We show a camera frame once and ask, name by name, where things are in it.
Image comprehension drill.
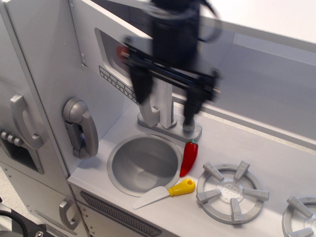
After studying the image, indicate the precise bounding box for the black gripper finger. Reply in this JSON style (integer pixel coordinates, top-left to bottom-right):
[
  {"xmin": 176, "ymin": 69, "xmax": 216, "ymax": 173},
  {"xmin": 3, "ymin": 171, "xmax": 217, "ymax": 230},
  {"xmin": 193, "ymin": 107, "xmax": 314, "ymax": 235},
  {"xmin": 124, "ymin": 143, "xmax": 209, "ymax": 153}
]
[
  {"xmin": 184, "ymin": 91, "xmax": 205, "ymax": 125},
  {"xmin": 129, "ymin": 67, "xmax": 154, "ymax": 104}
]

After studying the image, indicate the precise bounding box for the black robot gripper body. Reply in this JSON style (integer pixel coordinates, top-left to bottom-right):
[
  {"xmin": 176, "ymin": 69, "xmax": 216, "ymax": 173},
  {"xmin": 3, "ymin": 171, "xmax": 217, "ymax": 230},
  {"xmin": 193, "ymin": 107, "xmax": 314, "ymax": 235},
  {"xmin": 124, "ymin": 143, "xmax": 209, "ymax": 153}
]
[{"xmin": 124, "ymin": 0, "xmax": 221, "ymax": 100}]

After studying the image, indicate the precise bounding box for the white toy microwave door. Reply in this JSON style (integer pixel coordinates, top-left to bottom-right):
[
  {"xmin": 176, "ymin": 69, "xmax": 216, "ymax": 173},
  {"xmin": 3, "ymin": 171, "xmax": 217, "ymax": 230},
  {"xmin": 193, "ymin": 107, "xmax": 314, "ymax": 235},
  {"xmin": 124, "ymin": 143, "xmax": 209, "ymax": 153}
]
[{"xmin": 70, "ymin": 0, "xmax": 175, "ymax": 129}]

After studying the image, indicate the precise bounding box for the orange toy food in microwave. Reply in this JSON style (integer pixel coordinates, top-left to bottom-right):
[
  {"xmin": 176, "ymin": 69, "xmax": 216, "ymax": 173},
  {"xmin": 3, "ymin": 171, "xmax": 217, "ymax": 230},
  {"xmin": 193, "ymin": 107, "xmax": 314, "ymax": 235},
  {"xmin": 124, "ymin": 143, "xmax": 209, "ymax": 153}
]
[{"xmin": 116, "ymin": 46, "xmax": 129, "ymax": 60}]

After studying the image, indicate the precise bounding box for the grey toy faucet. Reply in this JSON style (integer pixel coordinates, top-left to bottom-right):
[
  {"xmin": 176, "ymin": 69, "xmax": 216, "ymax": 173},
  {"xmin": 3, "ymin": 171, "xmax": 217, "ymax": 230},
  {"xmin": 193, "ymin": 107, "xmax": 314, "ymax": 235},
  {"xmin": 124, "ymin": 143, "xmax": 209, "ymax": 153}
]
[{"xmin": 137, "ymin": 113, "xmax": 202, "ymax": 142}]

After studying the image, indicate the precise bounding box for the red toy chili pepper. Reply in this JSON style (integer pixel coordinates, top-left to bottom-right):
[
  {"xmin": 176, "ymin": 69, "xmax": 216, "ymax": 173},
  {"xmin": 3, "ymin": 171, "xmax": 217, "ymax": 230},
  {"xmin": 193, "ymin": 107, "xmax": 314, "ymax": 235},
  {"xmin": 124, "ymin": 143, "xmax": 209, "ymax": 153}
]
[{"xmin": 180, "ymin": 139, "xmax": 198, "ymax": 178}]

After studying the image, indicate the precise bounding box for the round grey toy sink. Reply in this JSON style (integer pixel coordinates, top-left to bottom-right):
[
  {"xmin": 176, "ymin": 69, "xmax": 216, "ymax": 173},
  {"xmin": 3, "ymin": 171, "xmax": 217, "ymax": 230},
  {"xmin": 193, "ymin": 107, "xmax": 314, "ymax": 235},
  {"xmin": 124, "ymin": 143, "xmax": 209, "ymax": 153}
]
[{"xmin": 107, "ymin": 134, "xmax": 183, "ymax": 197}]

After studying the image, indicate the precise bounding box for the grey toy stove burner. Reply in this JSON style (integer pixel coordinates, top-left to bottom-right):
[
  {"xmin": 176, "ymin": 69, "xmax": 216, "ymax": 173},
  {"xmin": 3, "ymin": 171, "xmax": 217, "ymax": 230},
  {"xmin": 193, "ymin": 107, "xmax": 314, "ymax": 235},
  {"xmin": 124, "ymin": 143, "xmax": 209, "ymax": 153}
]
[{"xmin": 196, "ymin": 161, "xmax": 269, "ymax": 225}]

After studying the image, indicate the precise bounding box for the grey oven vent grille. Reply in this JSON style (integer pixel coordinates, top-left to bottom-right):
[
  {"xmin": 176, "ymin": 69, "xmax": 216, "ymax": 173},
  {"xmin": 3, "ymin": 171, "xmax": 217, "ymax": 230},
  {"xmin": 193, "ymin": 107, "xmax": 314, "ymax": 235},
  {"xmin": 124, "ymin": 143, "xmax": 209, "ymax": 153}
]
[{"xmin": 80, "ymin": 192, "xmax": 161, "ymax": 237}]

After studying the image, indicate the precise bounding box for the grey ice dispenser panel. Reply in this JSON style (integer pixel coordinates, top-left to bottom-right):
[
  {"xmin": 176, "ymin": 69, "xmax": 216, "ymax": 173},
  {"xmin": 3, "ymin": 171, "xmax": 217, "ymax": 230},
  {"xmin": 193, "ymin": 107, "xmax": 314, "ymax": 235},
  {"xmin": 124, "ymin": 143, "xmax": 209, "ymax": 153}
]
[{"xmin": 0, "ymin": 128, "xmax": 44, "ymax": 174}]

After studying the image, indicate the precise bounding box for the grey toy wall telephone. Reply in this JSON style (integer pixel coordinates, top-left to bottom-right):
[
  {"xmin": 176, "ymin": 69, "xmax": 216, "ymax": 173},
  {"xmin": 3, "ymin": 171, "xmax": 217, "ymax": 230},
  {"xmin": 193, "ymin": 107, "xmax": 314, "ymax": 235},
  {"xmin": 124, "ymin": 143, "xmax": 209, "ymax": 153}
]
[{"xmin": 63, "ymin": 97, "xmax": 99, "ymax": 159}]

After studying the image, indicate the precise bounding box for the yellow handled toy knife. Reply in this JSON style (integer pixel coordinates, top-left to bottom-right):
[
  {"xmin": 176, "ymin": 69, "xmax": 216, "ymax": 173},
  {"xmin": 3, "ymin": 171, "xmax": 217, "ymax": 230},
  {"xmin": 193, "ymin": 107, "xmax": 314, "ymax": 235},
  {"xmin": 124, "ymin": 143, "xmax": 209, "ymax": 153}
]
[{"xmin": 132, "ymin": 179, "xmax": 196, "ymax": 210}]

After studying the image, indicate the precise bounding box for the grey fridge door handle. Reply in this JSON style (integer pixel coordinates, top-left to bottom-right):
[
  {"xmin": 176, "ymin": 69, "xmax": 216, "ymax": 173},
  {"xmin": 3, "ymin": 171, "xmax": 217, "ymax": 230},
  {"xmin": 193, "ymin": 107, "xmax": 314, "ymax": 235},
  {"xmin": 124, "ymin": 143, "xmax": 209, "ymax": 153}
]
[{"xmin": 10, "ymin": 94, "xmax": 43, "ymax": 150}]

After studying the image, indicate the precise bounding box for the grey lower door handle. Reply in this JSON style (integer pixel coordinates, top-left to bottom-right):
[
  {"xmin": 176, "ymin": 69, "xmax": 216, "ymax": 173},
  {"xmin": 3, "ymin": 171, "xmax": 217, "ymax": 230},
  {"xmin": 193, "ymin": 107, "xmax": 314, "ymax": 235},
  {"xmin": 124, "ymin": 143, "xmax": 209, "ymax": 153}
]
[{"xmin": 59, "ymin": 198, "xmax": 79, "ymax": 231}]

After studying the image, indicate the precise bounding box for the black cable lower left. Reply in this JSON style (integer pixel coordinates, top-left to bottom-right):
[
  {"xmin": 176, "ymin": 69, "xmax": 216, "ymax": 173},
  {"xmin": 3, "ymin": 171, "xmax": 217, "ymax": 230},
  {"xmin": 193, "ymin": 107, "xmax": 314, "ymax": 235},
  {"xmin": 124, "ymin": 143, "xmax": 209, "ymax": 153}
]
[{"xmin": 0, "ymin": 211, "xmax": 25, "ymax": 237}]

